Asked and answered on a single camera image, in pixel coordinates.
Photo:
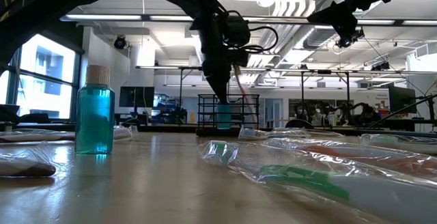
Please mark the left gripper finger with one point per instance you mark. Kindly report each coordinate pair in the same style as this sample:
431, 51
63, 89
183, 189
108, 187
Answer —
218, 77

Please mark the teal mouthwash bottle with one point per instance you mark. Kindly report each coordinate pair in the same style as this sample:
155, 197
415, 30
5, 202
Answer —
224, 116
94, 121

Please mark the green toothbrush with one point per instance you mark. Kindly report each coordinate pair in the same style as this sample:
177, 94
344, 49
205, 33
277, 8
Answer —
399, 143
300, 179

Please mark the orange toothbrush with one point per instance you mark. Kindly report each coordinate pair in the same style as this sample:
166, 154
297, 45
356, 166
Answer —
375, 160

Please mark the purple toothbrush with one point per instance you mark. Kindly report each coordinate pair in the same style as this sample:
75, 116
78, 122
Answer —
34, 136

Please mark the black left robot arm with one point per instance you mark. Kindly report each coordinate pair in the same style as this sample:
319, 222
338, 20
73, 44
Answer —
51, 9

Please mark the black ceiling spotlight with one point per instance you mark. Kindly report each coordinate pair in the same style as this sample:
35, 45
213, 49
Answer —
120, 42
346, 41

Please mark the silver ceiling ducts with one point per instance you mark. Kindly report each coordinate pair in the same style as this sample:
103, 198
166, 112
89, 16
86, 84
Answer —
297, 46

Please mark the black monitor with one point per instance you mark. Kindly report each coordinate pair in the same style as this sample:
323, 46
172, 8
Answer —
403, 99
136, 96

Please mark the black background robot arms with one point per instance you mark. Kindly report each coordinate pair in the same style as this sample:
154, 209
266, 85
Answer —
327, 111

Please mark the person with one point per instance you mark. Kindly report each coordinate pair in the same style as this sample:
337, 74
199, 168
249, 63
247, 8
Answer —
370, 116

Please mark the long ceiling light strip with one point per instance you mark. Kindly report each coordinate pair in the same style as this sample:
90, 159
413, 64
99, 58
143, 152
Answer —
102, 17

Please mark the large window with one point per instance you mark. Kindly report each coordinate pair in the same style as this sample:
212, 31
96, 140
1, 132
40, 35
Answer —
48, 80

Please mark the dark wrapped toothbrush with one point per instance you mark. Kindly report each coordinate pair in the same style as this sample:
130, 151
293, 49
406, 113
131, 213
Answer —
27, 169

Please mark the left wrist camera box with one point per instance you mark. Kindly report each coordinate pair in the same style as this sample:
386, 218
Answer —
239, 29

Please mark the black aluminium table frame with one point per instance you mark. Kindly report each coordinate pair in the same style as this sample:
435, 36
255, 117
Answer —
164, 128

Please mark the black background rig frame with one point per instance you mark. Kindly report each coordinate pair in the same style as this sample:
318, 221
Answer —
302, 91

